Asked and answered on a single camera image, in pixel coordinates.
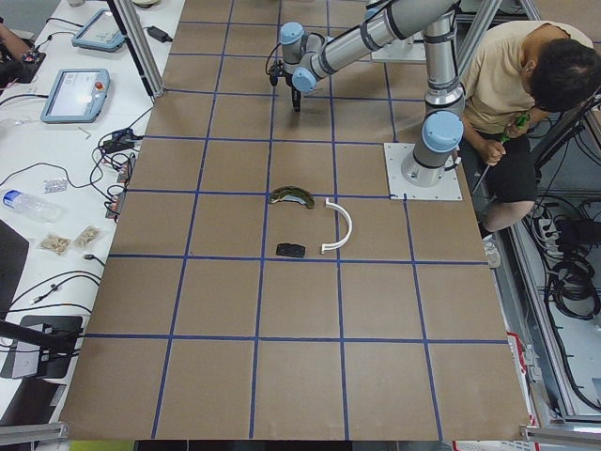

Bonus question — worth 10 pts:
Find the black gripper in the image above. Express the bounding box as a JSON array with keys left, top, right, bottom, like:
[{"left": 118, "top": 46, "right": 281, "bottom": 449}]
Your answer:
[{"left": 286, "top": 80, "right": 302, "bottom": 112}]

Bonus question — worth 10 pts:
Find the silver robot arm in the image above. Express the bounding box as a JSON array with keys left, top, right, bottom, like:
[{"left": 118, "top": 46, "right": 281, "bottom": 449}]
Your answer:
[{"left": 266, "top": 0, "right": 465, "bottom": 187}]

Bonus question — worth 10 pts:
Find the green curved brake shoe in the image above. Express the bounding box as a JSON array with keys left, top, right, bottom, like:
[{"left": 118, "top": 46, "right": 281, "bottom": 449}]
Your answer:
[{"left": 269, "top": 185, "right": 315, "bottom": 210}]

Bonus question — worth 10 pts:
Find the black brake pad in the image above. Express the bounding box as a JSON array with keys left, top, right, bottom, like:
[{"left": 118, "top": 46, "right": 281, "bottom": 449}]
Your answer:
[{"left": 275, "top": 242, "right": 306, "bottom": 258}]

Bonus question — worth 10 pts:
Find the black power adapter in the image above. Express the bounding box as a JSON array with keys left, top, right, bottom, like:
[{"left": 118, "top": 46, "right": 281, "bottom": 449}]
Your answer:
[{"left": 146, "top": 25, "right": 173, "bottom": 43}]

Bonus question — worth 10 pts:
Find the far blue teach pendant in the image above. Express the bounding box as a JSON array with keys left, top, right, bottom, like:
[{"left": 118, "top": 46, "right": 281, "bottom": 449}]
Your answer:
[{"left": 71, "top": 8, "right": 125, "bottom": 53}]

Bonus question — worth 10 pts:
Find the blue teach pendant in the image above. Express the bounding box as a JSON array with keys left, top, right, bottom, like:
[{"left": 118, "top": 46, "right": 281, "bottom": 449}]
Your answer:
[
  {"left": 71, "top": 8, "right": 125, "bottom": 53},
  {"left": 40, "top": 69, "right": 111, "bottom": 124}
]

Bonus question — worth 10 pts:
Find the near blue teach pendant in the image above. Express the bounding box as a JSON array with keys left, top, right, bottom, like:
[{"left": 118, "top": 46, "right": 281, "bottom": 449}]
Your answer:
[{"left": 40, "top": 69, "right": 111, "bottom": 124}]

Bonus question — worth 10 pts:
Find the person in beige shirt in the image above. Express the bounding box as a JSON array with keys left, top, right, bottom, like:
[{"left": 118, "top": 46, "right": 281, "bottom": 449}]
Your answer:
[{"left": 457, "top": 21, "right": 597, "bottom": 270}]

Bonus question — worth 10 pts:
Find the bag of small parts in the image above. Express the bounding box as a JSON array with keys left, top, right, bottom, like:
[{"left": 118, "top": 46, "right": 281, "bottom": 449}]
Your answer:
[{"left": 38, "top": 233, "right": 71, "bottom": 256}]

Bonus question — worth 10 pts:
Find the clear plastic water bottle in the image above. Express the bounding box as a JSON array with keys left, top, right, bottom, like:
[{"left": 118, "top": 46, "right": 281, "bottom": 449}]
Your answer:
[{"left": 1, "top": 189, "right": 64, "bottom": 223}]

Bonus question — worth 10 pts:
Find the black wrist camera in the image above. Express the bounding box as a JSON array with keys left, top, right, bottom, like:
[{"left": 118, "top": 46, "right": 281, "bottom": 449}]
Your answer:
[{"left": 266, "top": 61, "right": 286, "bottom": 87}]

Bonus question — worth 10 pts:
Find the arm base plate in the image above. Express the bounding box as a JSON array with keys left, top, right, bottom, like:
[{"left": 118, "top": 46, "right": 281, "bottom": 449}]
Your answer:
[
  {"left": 371, "top": 37, "right": 426, "bottom": 65},
  {"left": 383, "top": 143, "right": 463, "bottom": 201}
]

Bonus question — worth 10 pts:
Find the white curved plastic bracket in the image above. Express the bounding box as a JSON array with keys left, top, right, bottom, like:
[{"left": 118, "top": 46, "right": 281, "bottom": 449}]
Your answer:
[{"left": 320, "top": 197, "right": 354, "bottom": 255}]

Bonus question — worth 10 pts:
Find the aluminium frame post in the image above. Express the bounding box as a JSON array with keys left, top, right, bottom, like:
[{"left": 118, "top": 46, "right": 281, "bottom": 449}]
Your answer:
[{"left": 107, "top": 0, "right": 164, "bottom": 99}]

